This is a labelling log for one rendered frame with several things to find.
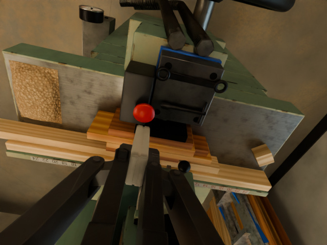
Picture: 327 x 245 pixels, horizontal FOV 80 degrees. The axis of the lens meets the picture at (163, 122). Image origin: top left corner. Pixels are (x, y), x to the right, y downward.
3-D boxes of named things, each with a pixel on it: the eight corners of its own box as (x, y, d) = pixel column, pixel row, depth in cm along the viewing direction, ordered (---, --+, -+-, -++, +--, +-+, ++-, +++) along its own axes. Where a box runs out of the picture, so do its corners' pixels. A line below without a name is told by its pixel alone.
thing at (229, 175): (263, 170, 51) (272, 186, 47) (260, 175, 52) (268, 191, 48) (19, 128, 44) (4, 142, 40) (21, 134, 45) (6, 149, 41)
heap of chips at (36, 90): (57, 69, 36) (50, 75, 34) (62, 123, 43) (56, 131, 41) (8, 59, 35) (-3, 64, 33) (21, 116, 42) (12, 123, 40)
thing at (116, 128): (190, 121, 43) (193, 144, 37) (188, 127, 43) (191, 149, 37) (117, 107, 41) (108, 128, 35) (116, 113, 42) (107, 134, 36)
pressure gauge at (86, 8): (108, 8, 56) (100, 12, 49) (107, 23, 58) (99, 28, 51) (85, 3, 55) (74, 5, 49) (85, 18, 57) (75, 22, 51)
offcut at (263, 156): (265, 143, 46) (271, 152, 43) (268, 152, 47) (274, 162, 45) (250, 148, 47) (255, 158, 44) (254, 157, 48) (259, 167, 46)
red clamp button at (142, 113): (156, 104, 27) (156, 108, 26) (153, 121, 29) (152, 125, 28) (135, 99, 27) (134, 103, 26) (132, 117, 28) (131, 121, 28)
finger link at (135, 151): (132, 186, 17) (124, 184, 17) (138, 148, 23) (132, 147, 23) (139, 156, 16) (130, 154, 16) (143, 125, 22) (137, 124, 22)
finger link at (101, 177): (122, 191, 15) (82, 184, 15) (130, 157, 20) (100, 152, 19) (126, 175, 15) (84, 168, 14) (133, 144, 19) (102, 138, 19)
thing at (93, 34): (116, 17, 63) (110, 20, 57) (113, 55, 70) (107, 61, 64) (89, 10, 62) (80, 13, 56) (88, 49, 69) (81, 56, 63)
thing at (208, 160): (207, 142, 46) (212, 160, 41) (205, 147, 47) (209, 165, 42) (112, 125, 43) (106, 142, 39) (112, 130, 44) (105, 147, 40)
